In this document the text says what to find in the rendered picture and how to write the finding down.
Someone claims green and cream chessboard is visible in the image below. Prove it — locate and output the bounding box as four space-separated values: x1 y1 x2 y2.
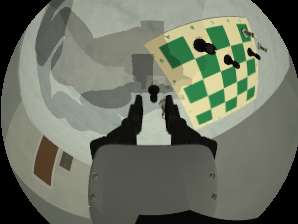
144 17 258 130

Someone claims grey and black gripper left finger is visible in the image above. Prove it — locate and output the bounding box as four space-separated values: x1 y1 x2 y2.
90 95 143 160

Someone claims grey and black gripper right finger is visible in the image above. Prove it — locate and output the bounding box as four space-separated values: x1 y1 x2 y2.
164 95 217 159

